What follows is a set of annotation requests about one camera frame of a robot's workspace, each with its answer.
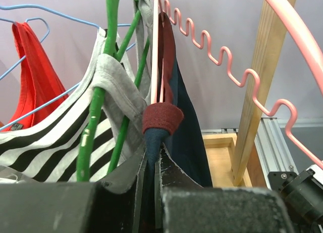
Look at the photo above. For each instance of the thin pink wire hanger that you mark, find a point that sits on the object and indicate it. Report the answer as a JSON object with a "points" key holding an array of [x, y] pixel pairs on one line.
{"points": [[154, 56]]}

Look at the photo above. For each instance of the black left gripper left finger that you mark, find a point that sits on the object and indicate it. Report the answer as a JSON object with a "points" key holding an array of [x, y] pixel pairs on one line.
{"points": [[109, 205]]}

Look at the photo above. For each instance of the wooden clothes rack frame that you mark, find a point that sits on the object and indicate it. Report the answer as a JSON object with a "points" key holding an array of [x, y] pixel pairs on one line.
{"points": [[232, 157]]}

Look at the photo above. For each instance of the black white striped tank top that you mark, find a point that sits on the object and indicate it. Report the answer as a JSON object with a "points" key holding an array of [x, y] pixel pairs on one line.
{"points": [[47, 152]]}

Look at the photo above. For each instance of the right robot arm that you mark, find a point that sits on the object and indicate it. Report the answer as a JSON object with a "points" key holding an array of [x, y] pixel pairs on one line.
{"points": [[302, 195]]}

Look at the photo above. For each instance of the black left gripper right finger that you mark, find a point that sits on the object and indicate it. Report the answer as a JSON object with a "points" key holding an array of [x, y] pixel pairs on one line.
{"points": [[182, 205]]}

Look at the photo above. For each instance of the thick pink plastic hanger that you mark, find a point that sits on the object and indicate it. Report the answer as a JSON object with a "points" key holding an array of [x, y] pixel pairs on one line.
{"points": [[303, 39]]}

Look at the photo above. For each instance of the red tank top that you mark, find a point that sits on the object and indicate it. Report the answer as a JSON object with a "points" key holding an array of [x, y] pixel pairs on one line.
{"points": [[39, 81]]}

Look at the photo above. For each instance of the blue wire hanger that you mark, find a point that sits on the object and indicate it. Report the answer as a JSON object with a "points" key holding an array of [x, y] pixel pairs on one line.
{"points": [[66, 27], [37, 115]]}

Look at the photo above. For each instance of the blue wire hanger front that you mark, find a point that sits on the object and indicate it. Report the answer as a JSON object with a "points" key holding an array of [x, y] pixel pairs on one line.
{"points": [[37, 115]]}

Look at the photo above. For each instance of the grey tank top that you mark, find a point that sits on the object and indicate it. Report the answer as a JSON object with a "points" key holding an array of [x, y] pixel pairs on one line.
{"points": [[121, 81]]}

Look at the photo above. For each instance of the navy maroon-trimmed tank top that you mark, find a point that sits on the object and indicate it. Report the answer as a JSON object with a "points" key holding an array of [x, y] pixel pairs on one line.
{"points": [[174, 122]]}

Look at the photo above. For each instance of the green plastic hanger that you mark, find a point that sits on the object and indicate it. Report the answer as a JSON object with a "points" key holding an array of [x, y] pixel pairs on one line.
{"points": [[87, 139]]}

